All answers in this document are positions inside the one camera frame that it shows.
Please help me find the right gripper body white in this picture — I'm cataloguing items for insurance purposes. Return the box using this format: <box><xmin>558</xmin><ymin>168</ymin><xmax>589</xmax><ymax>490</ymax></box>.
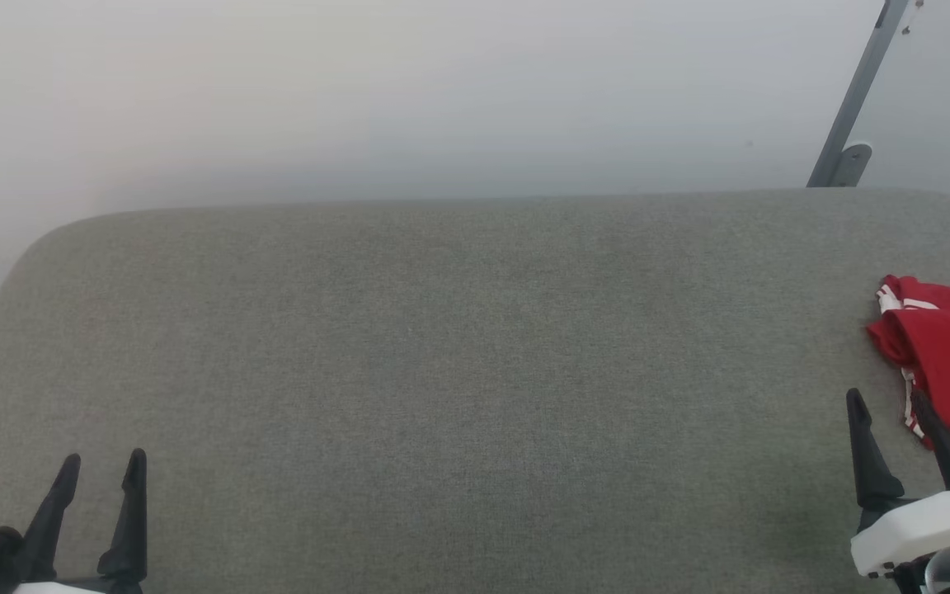
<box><xmin>849</xmin><ymin>490</ymin><xmax>950</xmax><ymax>580</ymax></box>

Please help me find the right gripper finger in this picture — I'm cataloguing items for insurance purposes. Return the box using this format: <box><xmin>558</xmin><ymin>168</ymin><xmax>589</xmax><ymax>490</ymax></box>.
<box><xmin>910</xmin><ymin>388</ymin><xmax>950</xmax><ymax>494</ymax></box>
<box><xmin>845</xmin><ymin>388</ymin><xmax>906</xmax><ymax>529</ymax></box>

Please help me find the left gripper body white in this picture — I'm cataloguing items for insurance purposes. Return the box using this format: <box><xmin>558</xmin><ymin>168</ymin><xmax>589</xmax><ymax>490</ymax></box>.
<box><xmin>12</xmin><ymin>569</ymin><xmax>148</xmax><ymax>594</ymax></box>

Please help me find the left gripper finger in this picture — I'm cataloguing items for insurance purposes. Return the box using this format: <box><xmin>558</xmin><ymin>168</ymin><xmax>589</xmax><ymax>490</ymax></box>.
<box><xmin>96</xmin><ymin>447</ymin><xmax>149</xmax><ymax>583</ymax></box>
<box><xmin>16</xmin><ymin>453</ymin><xmax>82</xmax><ymax>583</ymax></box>

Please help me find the grey fabric sofa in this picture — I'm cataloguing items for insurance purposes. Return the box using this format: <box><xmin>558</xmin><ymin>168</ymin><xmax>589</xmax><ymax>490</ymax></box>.
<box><xmin>0</xmin><ymin>187</ymin><xmax>950</xmax><ymax>594</ymax></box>

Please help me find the grey metal pole with bracket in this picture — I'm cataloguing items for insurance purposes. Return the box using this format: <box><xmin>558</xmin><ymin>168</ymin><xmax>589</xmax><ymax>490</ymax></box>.
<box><xmin>806</xmin><ymin>0</ymin><xmax>915</xmax><ymax>190</ymax></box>

